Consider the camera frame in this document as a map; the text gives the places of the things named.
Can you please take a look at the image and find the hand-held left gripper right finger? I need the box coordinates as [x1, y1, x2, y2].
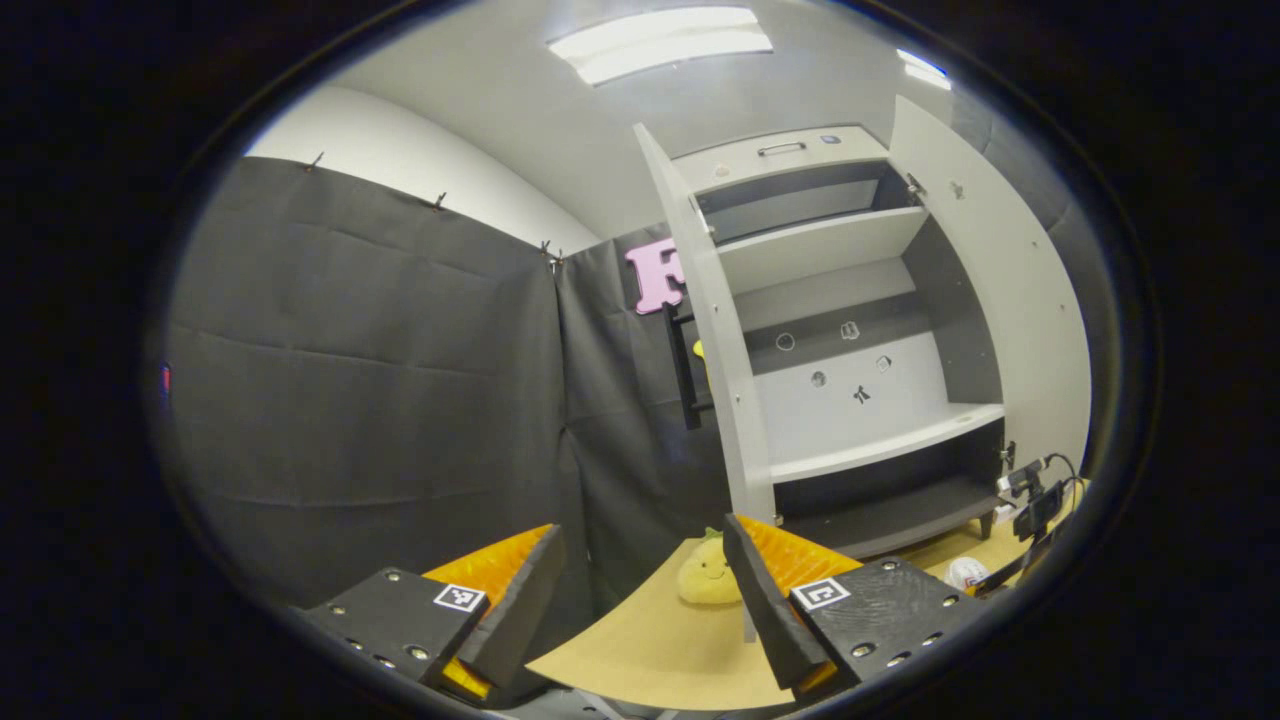
[722, 513, 991, 701]

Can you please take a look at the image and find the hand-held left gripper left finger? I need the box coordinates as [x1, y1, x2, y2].
[295, 523, 566, 701]

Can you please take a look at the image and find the grey shoe cabinet door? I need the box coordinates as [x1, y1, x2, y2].
[888, 95, 1093, 481]
[633, 122, 779, 641]

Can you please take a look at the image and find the grey shoe cabinet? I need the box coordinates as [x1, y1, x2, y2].
[670, 125, 1009, 561]

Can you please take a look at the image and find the yellow plush toy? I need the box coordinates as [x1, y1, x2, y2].
[677, 530, 746, 606]

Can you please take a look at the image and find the black backdrop cloth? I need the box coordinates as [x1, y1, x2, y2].
[160, 95, 1116, 616]

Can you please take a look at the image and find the small ceiling light panel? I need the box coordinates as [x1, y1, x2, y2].
[896, 48, 952, 92]

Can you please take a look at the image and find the large ceiling light panel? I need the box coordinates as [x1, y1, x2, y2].
[547, 5, 774, 87]

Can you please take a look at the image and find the black cable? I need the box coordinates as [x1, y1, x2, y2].
[1040, 452, 1089, 521]

